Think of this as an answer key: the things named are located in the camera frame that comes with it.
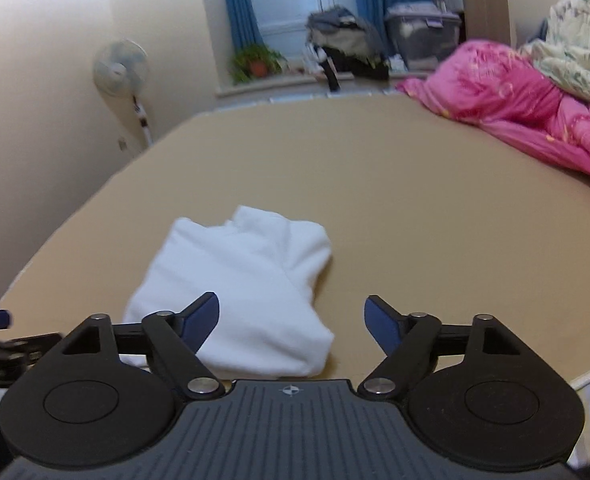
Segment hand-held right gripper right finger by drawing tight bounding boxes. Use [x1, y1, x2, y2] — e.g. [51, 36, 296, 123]
[357, 295, 532, 402]

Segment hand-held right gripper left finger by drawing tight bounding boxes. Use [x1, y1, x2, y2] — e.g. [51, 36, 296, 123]
[61, 292, 226, 402]

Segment white cloth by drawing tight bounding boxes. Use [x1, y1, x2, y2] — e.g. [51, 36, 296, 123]
[124, 204, 336, 379]

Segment pile of dark clothes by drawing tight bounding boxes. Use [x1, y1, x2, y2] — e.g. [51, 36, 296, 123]
[304, 6, 392, 94]

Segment tan bed mat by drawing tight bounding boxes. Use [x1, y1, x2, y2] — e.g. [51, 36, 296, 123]
[0, 92, 590, 392]

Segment pink quilt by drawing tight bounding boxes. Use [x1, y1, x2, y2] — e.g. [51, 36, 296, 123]
[396, 39, 590, 187]

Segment potted green plant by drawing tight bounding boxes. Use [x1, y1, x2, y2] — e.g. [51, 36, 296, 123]
[229, 43, 287, 84]

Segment white standing fan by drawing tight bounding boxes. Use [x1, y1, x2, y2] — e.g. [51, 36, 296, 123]
[92, 39, 154, 149]

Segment clear plastic storage box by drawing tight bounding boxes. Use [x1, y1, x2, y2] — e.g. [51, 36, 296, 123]
[384, 2, 464, 72]

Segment blue curtain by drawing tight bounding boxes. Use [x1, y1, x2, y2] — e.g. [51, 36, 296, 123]
[353, 0, 395, 57]
[218, 0, 266, 54]

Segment wooden board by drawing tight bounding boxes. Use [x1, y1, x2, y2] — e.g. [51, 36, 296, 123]
[457, 0, 519, 52]

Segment floral white quilt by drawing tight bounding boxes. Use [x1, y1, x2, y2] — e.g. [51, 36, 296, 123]
[519, 0, 590, 109]

